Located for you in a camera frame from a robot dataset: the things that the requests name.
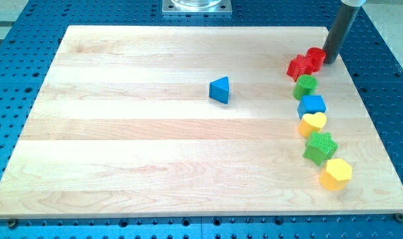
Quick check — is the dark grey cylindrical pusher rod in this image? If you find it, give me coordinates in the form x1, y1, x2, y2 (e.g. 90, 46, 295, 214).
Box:
323, 0, 366, 64

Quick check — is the red star block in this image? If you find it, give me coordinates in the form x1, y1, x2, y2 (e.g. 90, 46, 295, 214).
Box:
287, 54, 313, 82

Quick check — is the green star block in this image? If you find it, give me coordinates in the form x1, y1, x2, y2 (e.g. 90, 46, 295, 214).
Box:
303, 132, 339, 166

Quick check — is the green cylinder block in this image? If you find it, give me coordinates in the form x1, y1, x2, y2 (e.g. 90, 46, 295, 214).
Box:
293, 74, 318, 100

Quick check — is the blue cube block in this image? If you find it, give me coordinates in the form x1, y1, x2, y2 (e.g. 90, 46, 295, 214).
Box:
297, 95, 327, 119

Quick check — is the yellow heart block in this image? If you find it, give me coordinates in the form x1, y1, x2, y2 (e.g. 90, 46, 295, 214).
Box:
297, 112, 327, 138

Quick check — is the blue triangle block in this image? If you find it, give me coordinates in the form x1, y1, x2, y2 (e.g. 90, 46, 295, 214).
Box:
208, 76, 230, 104

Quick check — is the yellow hexagon block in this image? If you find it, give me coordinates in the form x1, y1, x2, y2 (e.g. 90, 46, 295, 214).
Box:
319, 158, 353, 191

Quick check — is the light wooden board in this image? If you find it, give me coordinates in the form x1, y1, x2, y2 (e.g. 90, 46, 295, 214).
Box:
0, 25, 403, 218

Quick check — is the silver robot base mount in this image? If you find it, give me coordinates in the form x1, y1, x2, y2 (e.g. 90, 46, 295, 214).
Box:
161, 0, 232, 15

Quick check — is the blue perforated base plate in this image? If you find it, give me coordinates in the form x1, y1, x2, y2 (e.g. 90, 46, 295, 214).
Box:
0, 1, 403, 238

